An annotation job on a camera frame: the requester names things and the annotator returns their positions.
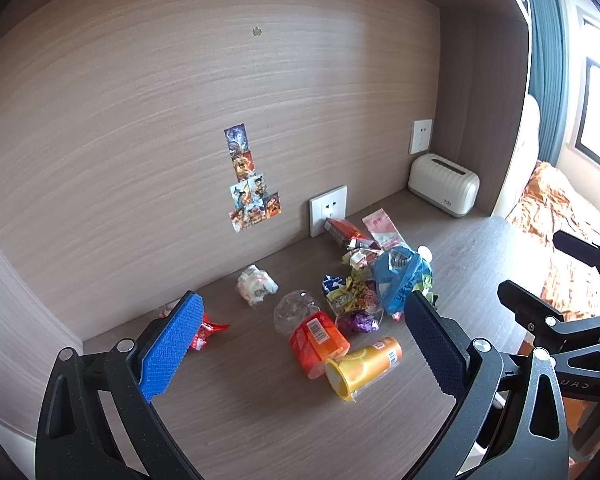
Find orange juice paper cup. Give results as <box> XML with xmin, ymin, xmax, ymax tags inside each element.
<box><xmin>325</xmin><ymin>337</ymin><xmax>403</xmax><ymax>402</ymax></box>

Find orange bed blanket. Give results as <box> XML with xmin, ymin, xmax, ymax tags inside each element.
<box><xmin>506</xmin><ymin>162</ymin><xmax>600</xmax><ymax>321</ymax></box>

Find cream padded headboard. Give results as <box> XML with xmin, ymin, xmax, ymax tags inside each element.
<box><xmin>493</xmin><ymin>94</ymin><xmax>541</xmax><ymax>218</ymax></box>

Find blue plastic bag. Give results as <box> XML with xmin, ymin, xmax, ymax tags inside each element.
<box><xmin>372</xmin><ymin>245</ymin><xmax>437</xmax><ymax>321</ymax></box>

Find pink white sachet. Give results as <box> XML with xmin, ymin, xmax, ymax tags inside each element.
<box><xmin>362</xmin><ymin>208</ymin><xmax>406</xmax><ymax>252</ymax></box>

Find cream tissue box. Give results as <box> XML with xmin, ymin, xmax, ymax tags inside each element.
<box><xmin>407</xmin><ymin>153</ymin><xmax>480</xmax><ymax>218</ymax></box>

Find red snack wrapper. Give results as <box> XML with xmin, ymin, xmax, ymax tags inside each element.
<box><xmin>159</xmin><ymin>301</ymin><xmax>230</xmax><ymax>351</ymax></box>

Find purple foil wrapper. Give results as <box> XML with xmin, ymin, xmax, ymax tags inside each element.
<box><xmin>337</xmin><ymin>310</ymin><xmax>379</xmax><ymax>334</ymax></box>

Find teal curtain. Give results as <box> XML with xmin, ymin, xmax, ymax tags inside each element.
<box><xmin>529</xmin><ymin>0</ymin><xmax>568</xmax><ymax>166</ymax></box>

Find red white crumpled wrappers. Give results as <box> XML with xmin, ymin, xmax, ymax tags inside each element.
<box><xmin>342</xmin><ymin>238</ymin><xmax>382</xmax><ymax>271</ymax></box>

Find orange red snack pack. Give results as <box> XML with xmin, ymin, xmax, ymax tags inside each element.
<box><xmin>289</xmin><ymin>311</ymin><xmax>350</xmax><ymax>379</ymax></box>

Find white crumpled wrapper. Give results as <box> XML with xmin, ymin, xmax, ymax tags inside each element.
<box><xmin>236</xmin><ymin>264</ymin><xmax>278</xmax><ymax>307</ymax></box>

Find clear crumpled plastic wrapper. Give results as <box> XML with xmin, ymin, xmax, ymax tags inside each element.
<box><xmin>273</xmin><ymin>289</ymin><xmax>321</xmax><ymax>336</ymax></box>

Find white wall socket right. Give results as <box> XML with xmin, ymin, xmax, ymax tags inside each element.
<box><xmin>410</xmin><ymin>119</ymin><xmax>432</xmax><ymax>155</ymax></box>

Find white wall socket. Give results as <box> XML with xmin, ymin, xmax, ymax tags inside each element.
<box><xmin>410</xmin><ymin>119</ymin><xmax>432</xmax><ymax>155</ymax></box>
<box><xmin>309</xmin><ymin>185</ymin><xmax>348</xmax><ymax>237</ymax></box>

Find white wall socket centre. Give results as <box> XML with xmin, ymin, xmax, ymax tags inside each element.
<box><xmin>309</xmin><ymin>185</ymin><xmax>348</xmax><ymax>237</ymax></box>

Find cartoon stickers on wall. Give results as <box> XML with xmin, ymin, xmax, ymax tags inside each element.
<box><xmin>224</xmin><ymin>124</ymin><xmax>282</xmax><ymax>233</ymax></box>

